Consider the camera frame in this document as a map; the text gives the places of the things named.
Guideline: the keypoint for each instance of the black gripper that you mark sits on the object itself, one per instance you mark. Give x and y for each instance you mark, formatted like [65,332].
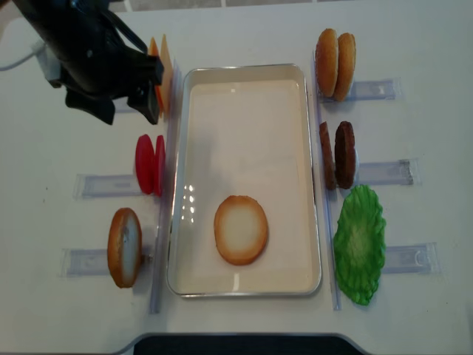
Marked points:
[104,60]

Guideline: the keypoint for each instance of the bun slice white face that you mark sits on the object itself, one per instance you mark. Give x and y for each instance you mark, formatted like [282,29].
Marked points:
[240,230]

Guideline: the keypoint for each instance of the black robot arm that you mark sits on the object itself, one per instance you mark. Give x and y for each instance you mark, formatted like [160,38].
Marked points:
[42,14]

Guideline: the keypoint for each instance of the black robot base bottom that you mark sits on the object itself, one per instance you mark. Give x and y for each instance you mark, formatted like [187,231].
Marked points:
[244,344]

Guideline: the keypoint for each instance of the orange cheese slice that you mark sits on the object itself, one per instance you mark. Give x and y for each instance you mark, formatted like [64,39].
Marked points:
[153,50]

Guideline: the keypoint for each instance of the left red tomato slice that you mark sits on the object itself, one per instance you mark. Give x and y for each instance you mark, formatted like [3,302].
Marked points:
[144,161]

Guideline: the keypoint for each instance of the red tomato slice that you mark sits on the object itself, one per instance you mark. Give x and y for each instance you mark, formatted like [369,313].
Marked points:
[159,165]
[144,161]

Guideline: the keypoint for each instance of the right red tomato slice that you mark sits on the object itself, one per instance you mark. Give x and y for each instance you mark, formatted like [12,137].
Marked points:
[159,165]

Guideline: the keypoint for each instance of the thin brown meat patty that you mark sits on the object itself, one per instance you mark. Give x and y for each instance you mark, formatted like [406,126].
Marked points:
[329,169]

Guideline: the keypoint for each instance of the dark brown meat patty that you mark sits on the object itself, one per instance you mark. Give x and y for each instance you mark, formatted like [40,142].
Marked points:
[345,157]

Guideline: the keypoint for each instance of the green lettuce leaf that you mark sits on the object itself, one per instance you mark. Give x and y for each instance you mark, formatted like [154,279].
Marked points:
[359,245]

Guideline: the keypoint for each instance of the white metal baking tray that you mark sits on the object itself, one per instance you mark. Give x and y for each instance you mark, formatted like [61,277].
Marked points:
[244,131]

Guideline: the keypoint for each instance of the brown bun slice outer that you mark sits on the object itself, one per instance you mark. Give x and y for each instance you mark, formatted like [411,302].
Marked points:
[124,248]

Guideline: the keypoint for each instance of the golden bun slice left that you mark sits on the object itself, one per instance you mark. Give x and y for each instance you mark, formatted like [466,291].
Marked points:
[326,59]

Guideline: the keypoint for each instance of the golden bun slice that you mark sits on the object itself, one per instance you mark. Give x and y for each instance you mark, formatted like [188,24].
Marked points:
[326,59]
[346,65]

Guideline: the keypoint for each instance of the golden bun slice right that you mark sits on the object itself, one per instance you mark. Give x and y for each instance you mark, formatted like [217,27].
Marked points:
[346,65]

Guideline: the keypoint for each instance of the clear tomato holder rail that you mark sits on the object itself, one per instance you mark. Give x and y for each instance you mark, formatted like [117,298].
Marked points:
[99,186]

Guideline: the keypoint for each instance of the clear left bun holder rail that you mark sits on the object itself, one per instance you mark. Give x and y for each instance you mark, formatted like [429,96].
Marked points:
[79,262]

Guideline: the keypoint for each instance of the clear bun holder rail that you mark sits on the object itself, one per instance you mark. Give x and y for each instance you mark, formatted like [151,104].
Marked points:
[79,262]
[385,89]

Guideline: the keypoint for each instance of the clear right bun holder rail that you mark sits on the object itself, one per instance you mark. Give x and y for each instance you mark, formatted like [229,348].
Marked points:
[385,89]

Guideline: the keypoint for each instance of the clear patty holder rail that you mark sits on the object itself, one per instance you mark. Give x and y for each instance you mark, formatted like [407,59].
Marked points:
[404,172]

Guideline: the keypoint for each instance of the clear lettuce holder rail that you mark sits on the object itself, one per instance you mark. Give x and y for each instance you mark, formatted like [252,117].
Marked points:
[415,259]

